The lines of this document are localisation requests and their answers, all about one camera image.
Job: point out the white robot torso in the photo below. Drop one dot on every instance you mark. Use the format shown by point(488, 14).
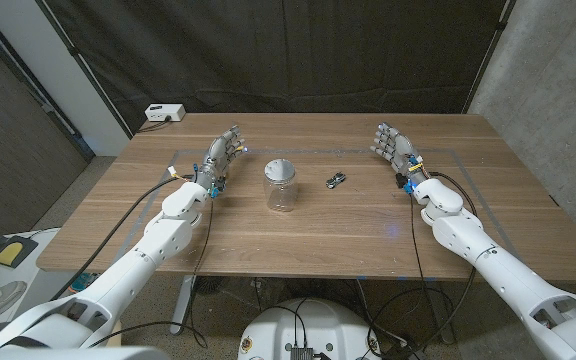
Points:
point(313, 325)

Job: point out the grey metal table leg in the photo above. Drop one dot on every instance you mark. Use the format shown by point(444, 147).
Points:
point(183, 305)

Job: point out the white power outlet box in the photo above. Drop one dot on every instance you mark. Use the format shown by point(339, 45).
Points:
point(164, 112)

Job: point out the clear plastic jar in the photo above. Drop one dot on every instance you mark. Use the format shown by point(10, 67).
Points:
point(280, 196)

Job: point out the brown cardboard box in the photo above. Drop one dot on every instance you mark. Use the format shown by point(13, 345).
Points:
point(114, 335)

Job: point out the silver metal jar lid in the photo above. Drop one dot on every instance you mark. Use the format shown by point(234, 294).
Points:
point(279, 169)

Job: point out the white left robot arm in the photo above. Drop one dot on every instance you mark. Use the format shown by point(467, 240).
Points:
point(153, 245)

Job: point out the small black toy car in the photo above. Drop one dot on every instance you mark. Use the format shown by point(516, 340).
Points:
point(335, 180)

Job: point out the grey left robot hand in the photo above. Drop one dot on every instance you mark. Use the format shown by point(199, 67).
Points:
point(217, 155)

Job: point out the black backdrop stand pole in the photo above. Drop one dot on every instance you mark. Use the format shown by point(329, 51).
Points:
point(85, 70)
point(488, 55)

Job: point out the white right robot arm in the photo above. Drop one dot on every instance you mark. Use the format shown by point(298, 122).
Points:
point(468, 235)

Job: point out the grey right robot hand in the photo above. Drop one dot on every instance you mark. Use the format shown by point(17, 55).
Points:
point(399, 147)

